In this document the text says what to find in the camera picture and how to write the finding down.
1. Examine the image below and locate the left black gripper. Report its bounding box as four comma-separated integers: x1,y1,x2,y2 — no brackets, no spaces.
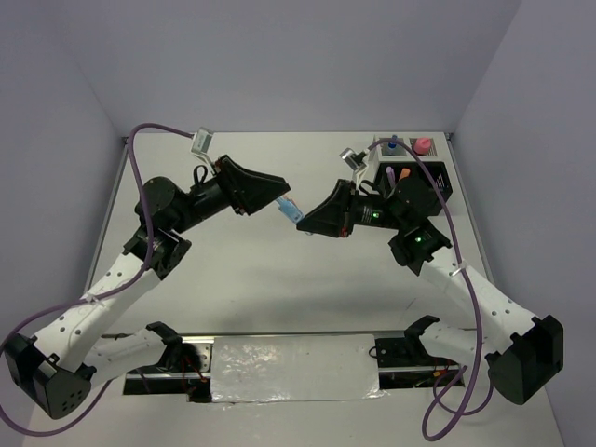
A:
170,155,290,235

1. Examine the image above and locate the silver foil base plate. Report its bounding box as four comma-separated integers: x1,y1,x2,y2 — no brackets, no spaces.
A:
210,334,383,403

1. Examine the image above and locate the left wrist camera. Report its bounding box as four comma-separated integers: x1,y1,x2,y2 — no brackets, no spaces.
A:
190,128,213,158

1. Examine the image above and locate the purple highlighter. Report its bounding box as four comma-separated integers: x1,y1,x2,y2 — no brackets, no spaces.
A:
386,167,397,189

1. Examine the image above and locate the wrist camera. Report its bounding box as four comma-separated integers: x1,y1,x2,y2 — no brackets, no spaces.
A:
340,148,371,188
190,128,213,158

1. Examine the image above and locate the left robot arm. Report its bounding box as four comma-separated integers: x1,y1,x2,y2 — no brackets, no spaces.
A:
6,156,291,420

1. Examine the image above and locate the blue highlighter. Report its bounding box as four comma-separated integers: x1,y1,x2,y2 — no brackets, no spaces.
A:
276,196,304,224

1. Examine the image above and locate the purple cable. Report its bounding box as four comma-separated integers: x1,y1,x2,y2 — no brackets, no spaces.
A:
367,139,495,441
0,123,196,438

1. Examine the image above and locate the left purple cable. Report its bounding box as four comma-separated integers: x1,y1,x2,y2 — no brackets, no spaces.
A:
0,123,196,438

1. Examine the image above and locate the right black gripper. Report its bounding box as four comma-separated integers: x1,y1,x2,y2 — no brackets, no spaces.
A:
296,178,406,237

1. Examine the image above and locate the blue cap clear bottle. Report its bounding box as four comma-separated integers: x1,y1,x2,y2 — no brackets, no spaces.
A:
386,135,400,155

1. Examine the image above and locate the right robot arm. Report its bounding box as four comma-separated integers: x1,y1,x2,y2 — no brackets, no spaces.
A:
296,177,564,405

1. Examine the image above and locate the pink cap glue bottle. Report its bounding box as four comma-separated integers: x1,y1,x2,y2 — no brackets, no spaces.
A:
413,138,432,156

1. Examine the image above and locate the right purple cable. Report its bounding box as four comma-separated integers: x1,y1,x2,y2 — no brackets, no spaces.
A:
367,139,495,441

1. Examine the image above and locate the white two-cell organizer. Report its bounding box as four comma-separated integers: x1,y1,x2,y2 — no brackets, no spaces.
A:
370,135,438,161

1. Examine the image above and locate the orange tip grey highlighter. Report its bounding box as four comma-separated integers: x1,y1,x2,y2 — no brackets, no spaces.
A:
399,168,411,181

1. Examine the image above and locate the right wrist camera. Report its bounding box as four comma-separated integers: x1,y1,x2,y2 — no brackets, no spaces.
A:
340,148,371,188

